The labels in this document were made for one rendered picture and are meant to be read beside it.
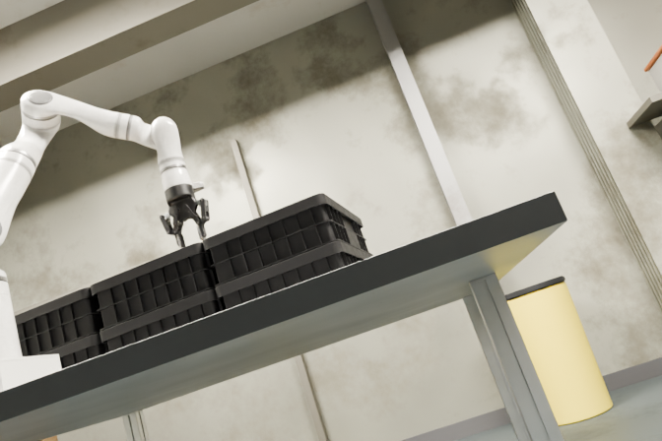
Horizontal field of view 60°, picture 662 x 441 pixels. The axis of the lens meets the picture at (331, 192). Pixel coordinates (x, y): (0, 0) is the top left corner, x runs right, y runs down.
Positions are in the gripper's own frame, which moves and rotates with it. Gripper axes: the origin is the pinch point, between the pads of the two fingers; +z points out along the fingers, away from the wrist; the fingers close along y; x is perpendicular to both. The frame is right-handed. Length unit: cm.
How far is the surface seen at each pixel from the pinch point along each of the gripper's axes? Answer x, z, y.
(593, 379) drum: 160, 86, 97
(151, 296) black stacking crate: -18.8, 14.9, -4.1
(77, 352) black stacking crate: -18.7, 20.8, -25.5
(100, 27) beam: 88, -146, -60
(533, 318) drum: 154, 52, 82
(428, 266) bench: -62, 34, 59
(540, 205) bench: -61, 31, 75
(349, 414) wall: 199, 72, -30
